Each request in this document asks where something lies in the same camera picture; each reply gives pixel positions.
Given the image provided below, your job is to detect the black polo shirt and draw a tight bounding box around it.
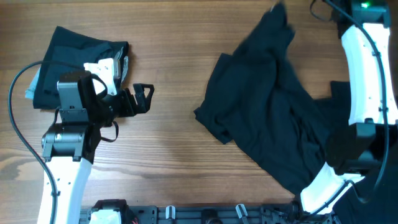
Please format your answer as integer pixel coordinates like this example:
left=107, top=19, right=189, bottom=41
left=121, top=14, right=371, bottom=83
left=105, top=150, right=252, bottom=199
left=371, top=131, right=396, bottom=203
left=195, top=3, right=350, bottom=194

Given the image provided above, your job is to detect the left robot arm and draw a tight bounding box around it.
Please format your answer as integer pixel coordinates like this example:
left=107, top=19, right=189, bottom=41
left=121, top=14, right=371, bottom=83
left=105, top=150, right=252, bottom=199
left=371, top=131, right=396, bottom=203
left=37, top=71, right=154, bottom=223

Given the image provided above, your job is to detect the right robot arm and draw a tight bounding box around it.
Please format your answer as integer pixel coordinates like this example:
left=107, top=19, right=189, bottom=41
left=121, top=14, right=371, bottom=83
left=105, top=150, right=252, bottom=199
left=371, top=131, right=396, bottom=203
left=292, top=1, right=397, bottom=222

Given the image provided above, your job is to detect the pile of black clothes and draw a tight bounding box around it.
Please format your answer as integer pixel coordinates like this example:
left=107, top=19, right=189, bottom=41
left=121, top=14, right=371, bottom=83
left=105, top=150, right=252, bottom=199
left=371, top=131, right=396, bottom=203
left=315, top=81, right=397, bottom=223

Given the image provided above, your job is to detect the folded grey garment underneath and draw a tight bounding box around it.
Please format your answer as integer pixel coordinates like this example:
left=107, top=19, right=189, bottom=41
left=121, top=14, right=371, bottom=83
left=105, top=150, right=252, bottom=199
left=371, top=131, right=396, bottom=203
left=25, top=56, right=129, bottom=100

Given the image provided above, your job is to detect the folded black shirt with logo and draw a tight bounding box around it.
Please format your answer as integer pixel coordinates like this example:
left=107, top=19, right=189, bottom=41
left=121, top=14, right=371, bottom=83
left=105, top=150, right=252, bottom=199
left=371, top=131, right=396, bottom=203
left=32, top=26, right=129, bottom=110

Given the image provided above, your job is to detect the left black cable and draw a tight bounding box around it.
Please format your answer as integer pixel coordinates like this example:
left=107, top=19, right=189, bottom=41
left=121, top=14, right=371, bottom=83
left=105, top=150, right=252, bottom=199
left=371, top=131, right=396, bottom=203
left=7, top=60, right=85, bottom=224

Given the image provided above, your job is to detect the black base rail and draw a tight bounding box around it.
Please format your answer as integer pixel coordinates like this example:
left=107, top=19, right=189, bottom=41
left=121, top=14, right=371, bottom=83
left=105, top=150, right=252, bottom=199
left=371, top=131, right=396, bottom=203
left=79, top=198, right=336, bottom=224

